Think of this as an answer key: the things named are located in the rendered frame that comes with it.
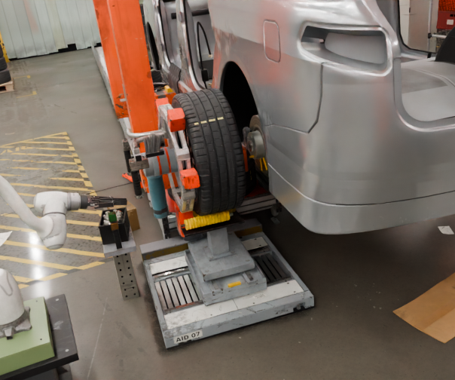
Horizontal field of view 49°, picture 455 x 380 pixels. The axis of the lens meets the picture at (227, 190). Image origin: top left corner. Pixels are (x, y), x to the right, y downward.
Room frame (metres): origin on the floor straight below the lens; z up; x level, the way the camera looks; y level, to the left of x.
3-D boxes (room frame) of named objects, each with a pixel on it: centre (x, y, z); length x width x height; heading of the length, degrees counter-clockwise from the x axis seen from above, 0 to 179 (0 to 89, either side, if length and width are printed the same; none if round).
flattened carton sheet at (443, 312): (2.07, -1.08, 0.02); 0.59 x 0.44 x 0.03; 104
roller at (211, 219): (2.40, 0.13, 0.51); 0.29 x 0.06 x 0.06; 104
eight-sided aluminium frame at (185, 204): (2.49, 0.26, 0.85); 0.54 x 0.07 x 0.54; 14
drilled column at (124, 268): (2.53, 0.66, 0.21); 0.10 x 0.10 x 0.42; 14
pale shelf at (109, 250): (2.50, 0.65, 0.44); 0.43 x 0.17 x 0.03; 14
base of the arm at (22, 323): (1.83, 1.04, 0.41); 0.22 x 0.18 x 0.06; 20
